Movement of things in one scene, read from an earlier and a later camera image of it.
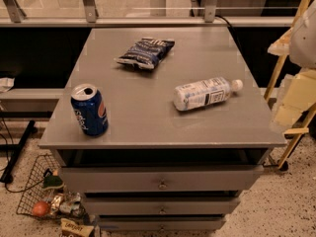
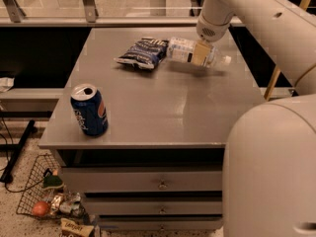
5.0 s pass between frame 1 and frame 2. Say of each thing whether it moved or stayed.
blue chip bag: stayed
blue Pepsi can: stayed
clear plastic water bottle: moved
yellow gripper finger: moved
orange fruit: stayed
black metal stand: stayed
